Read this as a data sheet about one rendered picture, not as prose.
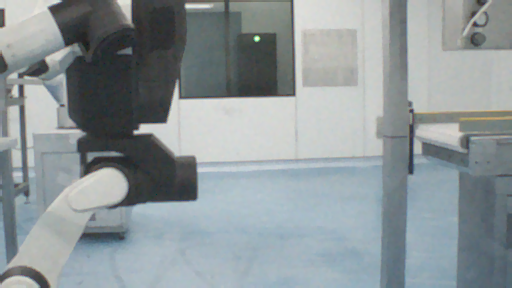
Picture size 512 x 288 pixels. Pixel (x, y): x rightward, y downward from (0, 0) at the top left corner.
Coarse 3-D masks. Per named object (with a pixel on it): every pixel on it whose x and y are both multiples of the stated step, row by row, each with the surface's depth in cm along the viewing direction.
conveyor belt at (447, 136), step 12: (420, 132) 158; (432, 132) 151; (444, 132) 145; (456, 132) 140; (468, 132) 138; (480, 132) 138; (492, 132) 137; (504, 132) 137; (444, 144) 144; (456, 144) 137
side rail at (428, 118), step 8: (464, 112) 162; (472, 112) 162; (480, 112) 162; (488, 112) 162; (496, 112) 162; (504, 112) 162; (416, 120) 162; (424, 120) 162; (432, 120) 162; (440, 120) 162; (448, 120) 162; (456, 120) 162
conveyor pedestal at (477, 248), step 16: (464, 176) 157; (480, 176) 148; (496, 176) 141; (464, 192) 157; (480, 192) 148; (496, 192) 141; (464, 208) 157; (480, 208) 148; (496, 208) 141; (464, 224) 157; (480, 224) 148; (496, 224) 141; (464, 240) 157; (480, 240) 149; (496, 240) 142; (464, 256) 157; (480, 256) 149; (496, 256) 142; (464, 272) 158; (480, 272) 149; (496, 272) 142
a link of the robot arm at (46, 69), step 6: (54, 54) 155; (42, 60) 155; (48, 60) 155; (54, 60) 155; (30, 66) 155; (36, 66) 154; (42, 66) 155; (48, 66) 156; (54, 66) 156; (18, 72) 155; (24, 72) 155; (30, 72) 155; (36, 72) 155; (42, 72) 156; (48, 72) 157; (54, 72) 157; (60, 72) 158; (42, 78) 165; (48, 78) 159
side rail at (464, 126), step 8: (464, 120) 134; (472, 120) 134; (480, 120) 134; (488, 120) 135; (496, 120) 135; (504, 120) 135; (464, 128) 134; (472, 128) 135; (480, 128) 135; (488, 128) 135; (496, 128) 135; (504, 128) 135
